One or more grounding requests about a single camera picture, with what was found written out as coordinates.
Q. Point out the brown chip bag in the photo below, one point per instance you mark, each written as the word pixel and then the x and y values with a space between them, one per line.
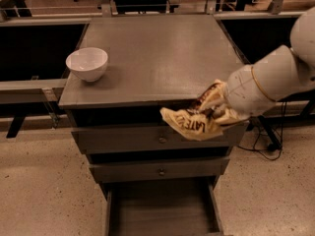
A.
pixel 195 125

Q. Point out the white bowl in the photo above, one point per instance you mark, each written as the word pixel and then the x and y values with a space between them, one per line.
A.
pixel 88 64

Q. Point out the open bottom drawer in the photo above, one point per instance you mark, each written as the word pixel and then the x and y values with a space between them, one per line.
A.
pixel 169 207

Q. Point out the grey drawer cabinet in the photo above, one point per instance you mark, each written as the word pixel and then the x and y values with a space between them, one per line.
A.
pixel 155 182

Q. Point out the metal railing frame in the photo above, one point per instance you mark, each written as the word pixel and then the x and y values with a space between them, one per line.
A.
pixel 155 61

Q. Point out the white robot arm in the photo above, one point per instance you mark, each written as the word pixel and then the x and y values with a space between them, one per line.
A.
pixel 290 69

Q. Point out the top drawer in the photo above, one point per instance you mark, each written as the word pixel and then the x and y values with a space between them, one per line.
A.
pixel 112 139

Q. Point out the middle drawer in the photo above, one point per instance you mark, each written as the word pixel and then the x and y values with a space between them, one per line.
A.
pixel 159 169

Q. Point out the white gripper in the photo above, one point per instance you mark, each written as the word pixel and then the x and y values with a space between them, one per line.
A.
pixel 242 90

